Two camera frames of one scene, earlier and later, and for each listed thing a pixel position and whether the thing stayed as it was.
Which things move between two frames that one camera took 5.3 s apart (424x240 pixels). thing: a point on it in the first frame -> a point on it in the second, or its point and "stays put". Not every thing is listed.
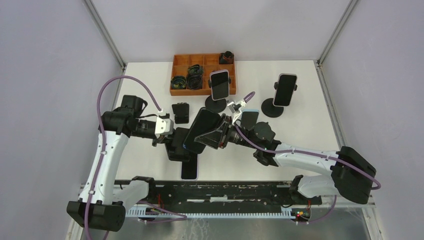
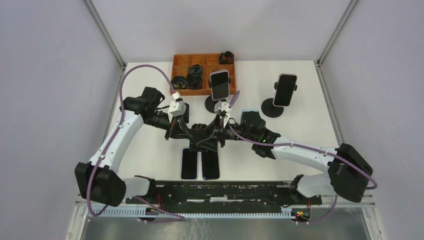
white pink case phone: [220, 84] stays put
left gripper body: [159, 140] -> [173, 127]
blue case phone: [249, 118] stays put
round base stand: [218, 105] stays put
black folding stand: [176, 152] -> [203, 138]
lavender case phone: [190, 169] stays put
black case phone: [206, 121] -> [210, 165]
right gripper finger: [213, 139] stays put
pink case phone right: [286, 85] stays put
